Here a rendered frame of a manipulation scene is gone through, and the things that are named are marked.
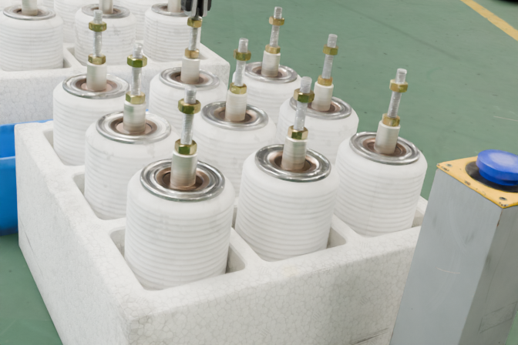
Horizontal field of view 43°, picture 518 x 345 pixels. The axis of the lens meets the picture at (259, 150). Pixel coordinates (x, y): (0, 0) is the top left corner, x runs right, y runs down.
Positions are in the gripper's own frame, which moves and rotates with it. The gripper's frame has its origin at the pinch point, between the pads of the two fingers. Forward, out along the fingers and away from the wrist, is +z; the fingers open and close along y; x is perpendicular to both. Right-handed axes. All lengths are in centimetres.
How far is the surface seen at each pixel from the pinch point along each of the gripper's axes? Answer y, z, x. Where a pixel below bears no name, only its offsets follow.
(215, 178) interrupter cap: -8.9, 9.9, -24.3
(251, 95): 7.8, 11.9, -2.5
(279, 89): 10.6, 10.6, -4.4
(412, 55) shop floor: 107, 35, 67
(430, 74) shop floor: 100, 35, 52
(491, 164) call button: 5.7, 2.3, -41.1
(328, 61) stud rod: 11.4, 4.2, -12.2
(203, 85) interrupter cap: 0.4, 9.9, -2.9
